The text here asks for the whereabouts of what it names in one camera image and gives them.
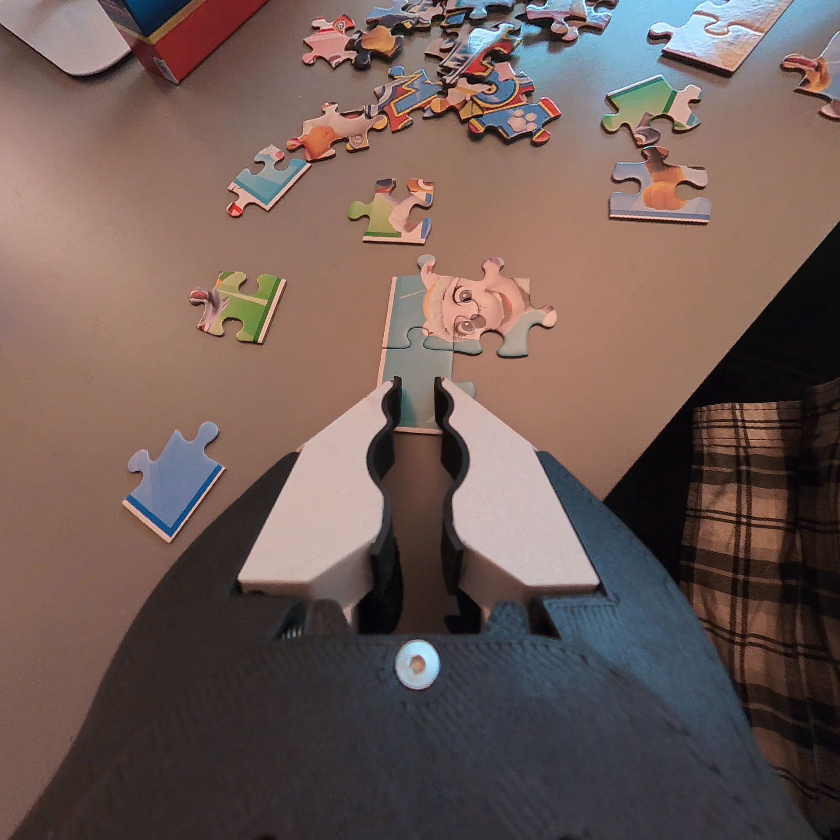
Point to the red puzzle box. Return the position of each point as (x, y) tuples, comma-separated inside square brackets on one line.
[(190, 39)]

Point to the blue edge puzzle piece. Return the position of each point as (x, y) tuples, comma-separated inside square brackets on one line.
[(174, 485)]

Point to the plaid clothing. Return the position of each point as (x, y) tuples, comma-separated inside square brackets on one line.
[(768, 590)]

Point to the teal striped edge puzzle piece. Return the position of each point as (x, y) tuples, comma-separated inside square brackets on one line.
[(272, 180)]

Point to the pile of puzzle pieces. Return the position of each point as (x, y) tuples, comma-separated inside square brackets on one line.
[(459, 85)]

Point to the blue sky puzzle section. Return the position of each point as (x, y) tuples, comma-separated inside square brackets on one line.
[(817, 79)]

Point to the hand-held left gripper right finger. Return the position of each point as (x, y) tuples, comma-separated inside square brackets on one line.
[(525, 518)]

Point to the teal husky dog puzzle section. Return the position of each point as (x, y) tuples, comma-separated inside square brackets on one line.
[(459, 308)]

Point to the blue puzzle piece with dog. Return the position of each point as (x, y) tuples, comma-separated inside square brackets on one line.
[(659, 193)]

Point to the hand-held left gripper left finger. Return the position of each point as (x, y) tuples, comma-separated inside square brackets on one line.
[(308, 518)]

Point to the white stand base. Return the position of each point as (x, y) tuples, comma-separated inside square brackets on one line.
[(59, 33)]

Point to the grey desk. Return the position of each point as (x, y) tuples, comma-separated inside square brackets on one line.
[(98, 361)]

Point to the green white dog puzzle piece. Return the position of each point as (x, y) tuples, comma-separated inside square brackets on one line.
[(394, 213)]

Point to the yellow pink corner puzzle piece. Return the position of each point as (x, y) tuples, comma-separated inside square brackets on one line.
[(695, 46)]

